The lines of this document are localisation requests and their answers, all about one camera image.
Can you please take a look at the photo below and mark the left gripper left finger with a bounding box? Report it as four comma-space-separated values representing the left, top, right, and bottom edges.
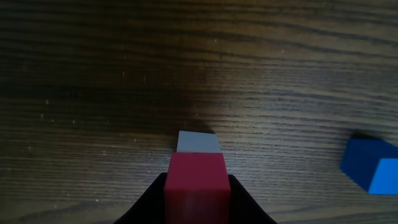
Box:
113, 172, 169, 224

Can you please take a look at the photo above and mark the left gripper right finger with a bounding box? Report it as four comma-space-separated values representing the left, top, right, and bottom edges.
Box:
228, 174, 279, 224

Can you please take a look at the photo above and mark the red cube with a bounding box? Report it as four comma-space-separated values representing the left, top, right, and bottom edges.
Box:
164, 152, 231, 224

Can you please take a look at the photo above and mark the white cube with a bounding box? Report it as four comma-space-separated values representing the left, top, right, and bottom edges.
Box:
176, 130, 222, 154

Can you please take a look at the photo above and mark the blue cube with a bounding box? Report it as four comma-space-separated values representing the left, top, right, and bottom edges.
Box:
340, 136, 398, 195

